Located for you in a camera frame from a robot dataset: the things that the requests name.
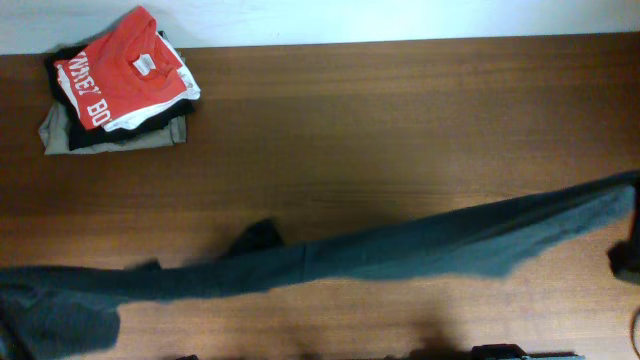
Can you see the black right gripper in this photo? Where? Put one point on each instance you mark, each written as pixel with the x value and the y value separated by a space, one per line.
pixel 624 255

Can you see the dark green t-shirt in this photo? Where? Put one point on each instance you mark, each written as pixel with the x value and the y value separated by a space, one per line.
pixel 54 312

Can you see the white folded shirt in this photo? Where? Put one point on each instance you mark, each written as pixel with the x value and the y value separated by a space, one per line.
pixel 150 110

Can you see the red folded t-shirt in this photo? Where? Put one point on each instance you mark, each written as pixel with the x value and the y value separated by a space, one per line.
pixel 120 80

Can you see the black folded shirt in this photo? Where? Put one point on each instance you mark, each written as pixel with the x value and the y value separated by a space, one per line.
pixel 118 93

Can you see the olive grey folded garment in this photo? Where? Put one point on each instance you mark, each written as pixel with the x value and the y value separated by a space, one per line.
pixel 60 134

